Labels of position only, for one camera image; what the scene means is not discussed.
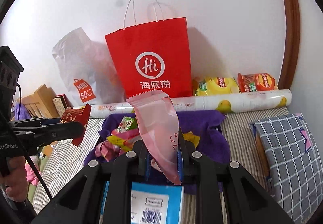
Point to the pink peach snack packet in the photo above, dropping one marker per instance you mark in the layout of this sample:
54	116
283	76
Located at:
158	125

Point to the red paper shopping bag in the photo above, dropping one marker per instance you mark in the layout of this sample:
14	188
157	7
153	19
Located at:
153	55

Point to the white Miniso plastic bag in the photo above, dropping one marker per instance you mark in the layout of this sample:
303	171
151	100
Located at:
87	70

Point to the red snack packet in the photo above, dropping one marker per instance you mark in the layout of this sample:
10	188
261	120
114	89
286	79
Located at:
81	116

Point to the brown wooden door frame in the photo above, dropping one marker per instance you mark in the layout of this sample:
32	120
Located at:
292	41

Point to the pink yellow snack bag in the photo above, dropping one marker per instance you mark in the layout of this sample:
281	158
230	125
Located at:
125	140

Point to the rolled lemon-print paper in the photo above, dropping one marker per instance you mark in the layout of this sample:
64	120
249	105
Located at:
224	103

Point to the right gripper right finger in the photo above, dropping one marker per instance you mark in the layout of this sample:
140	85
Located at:
226	191

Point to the wooden chair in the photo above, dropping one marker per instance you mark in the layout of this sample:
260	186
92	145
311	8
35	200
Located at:
45	103

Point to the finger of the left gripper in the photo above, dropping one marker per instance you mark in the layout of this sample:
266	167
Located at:
56	131

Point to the white pink floral candy packet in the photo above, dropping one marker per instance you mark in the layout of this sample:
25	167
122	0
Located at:
126	124

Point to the orange chips bag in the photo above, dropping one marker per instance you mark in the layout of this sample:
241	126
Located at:
256	82

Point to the yellow chips bag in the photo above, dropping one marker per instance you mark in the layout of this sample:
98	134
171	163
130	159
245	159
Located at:
211	86

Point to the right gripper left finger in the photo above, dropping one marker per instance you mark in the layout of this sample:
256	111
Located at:
98	191

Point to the person's left hand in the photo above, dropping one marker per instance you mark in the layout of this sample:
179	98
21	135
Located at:
16	182

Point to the blue tissue pack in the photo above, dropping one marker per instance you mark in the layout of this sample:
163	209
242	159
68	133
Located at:
156	203

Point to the dark pink snack packet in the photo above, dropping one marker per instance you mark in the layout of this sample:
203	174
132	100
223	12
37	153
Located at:
108	151

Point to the small yellow snack packet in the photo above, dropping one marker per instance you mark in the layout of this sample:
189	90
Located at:
189	136

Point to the purple towel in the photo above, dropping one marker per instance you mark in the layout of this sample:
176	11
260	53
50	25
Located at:
205	124

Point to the striped grey mattress cover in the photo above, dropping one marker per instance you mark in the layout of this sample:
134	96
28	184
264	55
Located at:
67	160

